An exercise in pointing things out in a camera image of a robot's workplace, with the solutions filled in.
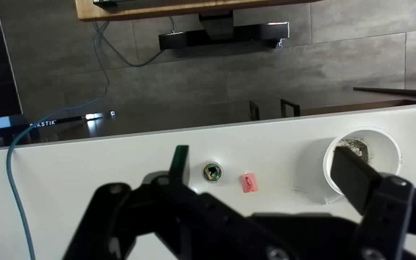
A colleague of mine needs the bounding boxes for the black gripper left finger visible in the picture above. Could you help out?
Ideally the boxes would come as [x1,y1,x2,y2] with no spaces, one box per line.
[61,172,291,260]

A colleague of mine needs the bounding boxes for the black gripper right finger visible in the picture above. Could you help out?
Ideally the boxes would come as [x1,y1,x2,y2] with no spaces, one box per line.
[330,146,416,260]

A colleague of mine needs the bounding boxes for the coffee pod green lid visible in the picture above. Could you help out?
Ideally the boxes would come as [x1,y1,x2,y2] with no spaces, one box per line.
[202,162,223,184]

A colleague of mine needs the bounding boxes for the white bowl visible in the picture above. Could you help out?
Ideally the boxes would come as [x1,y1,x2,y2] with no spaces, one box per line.
[321,127,402,198]

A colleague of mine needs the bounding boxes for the dark coffee grounds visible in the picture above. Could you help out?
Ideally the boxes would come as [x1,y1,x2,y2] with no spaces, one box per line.
[342,137,371,161]

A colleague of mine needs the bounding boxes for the teal green sachet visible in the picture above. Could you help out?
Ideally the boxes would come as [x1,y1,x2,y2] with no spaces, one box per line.
[167,143,190,185]

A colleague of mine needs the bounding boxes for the small pink sachet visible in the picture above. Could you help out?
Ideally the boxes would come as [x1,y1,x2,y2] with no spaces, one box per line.
[239,172,259,195]

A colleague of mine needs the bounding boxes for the black bar white lettering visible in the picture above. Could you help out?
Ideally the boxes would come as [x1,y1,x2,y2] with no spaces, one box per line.
[25,109,118,130]

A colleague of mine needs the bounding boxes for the black table base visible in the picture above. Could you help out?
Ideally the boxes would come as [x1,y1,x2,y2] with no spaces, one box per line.
[157,12,291,51]

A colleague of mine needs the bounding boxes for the wooden table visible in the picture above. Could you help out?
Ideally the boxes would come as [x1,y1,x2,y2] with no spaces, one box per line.
[73,0,320,22]

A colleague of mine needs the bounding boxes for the black cabinet handle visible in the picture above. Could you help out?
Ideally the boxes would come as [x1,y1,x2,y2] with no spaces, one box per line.
[278,98,301,119]
[248,100,261,122]

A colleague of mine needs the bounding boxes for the thin grey-blue cable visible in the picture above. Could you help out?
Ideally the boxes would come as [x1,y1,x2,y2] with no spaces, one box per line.
[90,16,176,98]

